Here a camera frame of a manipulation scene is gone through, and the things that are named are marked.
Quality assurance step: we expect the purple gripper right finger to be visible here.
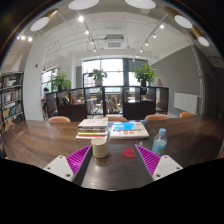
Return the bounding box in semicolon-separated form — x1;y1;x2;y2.
134;143;184;183

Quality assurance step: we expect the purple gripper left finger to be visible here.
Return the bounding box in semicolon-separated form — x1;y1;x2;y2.
43;144;93;186

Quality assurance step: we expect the clear plastic water bottle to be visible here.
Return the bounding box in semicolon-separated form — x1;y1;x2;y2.
152;128;167;156

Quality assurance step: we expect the red round coaster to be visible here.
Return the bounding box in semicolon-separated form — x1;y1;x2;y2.
122;148;135;158

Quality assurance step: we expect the stack of books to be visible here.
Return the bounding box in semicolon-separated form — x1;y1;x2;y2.
77;118;108;139

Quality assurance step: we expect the orange chair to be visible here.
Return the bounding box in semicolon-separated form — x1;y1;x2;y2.
96;116;127;122
48;116;71;122
144;114;170;120
180;112;194;118

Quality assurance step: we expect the orange chair far left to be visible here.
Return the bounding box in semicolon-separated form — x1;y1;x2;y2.
48;116;71;122

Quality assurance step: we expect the orange chair middle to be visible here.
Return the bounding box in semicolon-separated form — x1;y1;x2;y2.
96;116;127;122

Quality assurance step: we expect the orange chair far right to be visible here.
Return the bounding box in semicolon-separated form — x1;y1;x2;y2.
180;112;194;118

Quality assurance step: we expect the dark low shelf divider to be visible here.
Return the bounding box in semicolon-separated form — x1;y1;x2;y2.
46;86;169;122

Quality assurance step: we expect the orange chair left edge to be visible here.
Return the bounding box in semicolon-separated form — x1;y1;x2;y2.
5;123;15;132

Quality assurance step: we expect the left potted plant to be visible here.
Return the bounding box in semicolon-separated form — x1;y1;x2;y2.
52;72;71;91

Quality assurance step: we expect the potted plant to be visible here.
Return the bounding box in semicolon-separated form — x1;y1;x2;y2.
133;64;156;87
52;72;71;91
88;69;108;87

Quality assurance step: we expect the right potted plant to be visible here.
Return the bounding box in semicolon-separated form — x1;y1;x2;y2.
133;64;156;87

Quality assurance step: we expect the middle potted plant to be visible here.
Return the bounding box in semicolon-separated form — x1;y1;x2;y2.
88;69;108;87

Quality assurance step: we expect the tall bookshelf at left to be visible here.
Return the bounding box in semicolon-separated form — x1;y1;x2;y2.
0;71;25;135

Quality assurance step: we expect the ceiling air conditioner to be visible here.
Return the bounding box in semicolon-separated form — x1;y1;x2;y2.
104;34;124;49

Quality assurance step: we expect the white wall radiator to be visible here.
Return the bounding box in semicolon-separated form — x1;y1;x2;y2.
174;93;198;114

